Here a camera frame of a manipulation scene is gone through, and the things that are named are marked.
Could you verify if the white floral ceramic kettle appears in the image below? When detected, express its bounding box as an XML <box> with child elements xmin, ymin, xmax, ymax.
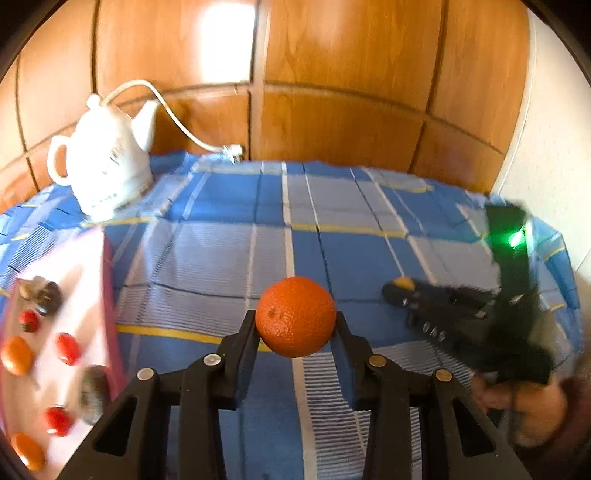
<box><xmin>47</xmin><ymin>93</ymin><xmax>160</xmax><ymax>220</ymax></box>

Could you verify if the small orange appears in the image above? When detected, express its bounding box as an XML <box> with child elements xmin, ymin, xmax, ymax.
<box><xmin>255</xmin><ymin>276</ymin><xmax>337</xmax><ymax>357</ymax></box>

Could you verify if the person's right hand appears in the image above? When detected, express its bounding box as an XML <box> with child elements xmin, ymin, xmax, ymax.
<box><xmin>473</xmin><ymin>371</ymin><xmax>570</xmax><ymax>446</ymax></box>

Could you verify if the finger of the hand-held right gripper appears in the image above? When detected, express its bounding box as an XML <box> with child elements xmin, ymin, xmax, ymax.
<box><xmin>413</xmin><ymin>281</ymin><xmax>502</xmax><ymax>306</ymax></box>
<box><xmin>382</xmin><ymin>284</ymin><xmax>491</xmax><ymax>366</ymax></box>

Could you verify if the dark brown wrinkled fruit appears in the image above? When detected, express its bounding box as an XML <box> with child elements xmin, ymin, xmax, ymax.
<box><xmin>36</xmin><ymin>281</ymin><xmax>63</xmax><ymax>315</ymax></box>
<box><xmin>78</xmin><ymin>364</ymin><xmax>112</xmax><ymax>424</ymax></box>

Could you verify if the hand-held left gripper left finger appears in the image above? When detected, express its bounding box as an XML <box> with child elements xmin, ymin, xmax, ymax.
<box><xmin>58</xmin><ymin>308</ymin><xmax>262</xmax><ymax>480</ymax></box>

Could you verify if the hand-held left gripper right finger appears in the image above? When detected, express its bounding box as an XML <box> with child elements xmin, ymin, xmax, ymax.
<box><xmin>330</xmin><ymin>310</ymin><xmax>532</xmax><ymax>480</ymax></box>

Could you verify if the white power cord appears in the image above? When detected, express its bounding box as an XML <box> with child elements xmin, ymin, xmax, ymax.
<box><xmin>106</xmin><ymin>79</ymin><xmax>227</xmax><ymax>153</ymax></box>

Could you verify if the wooden panelled wardrobe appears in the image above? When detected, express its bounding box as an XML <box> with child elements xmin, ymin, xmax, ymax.
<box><xmin>0</xmin><ymin>0</ymin><xmax>532</xmax><ymax>213</ymax></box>

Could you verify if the pink-rimmed white cardboard box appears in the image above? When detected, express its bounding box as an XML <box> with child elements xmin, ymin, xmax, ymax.
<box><xmin>0</xmin><ymin>226</ymin><xmax>127</xmax><ymax>467</ymax></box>

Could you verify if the blue plaid tablecloth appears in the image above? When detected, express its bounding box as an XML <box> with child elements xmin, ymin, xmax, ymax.
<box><xmin>0</xmin><ymin>150</ymin><xmax>583</xmax><ymax>480</ymax></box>

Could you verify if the large orange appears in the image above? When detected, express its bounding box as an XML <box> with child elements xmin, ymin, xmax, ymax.
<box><xmin>1</xmin><ymin>336</ymin><xmax>35</xmax><ymax>376</ymax></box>
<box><xmin>11</xmin><ymin>432</ymin><xmax>47</xmax><ymax>470</ymax></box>

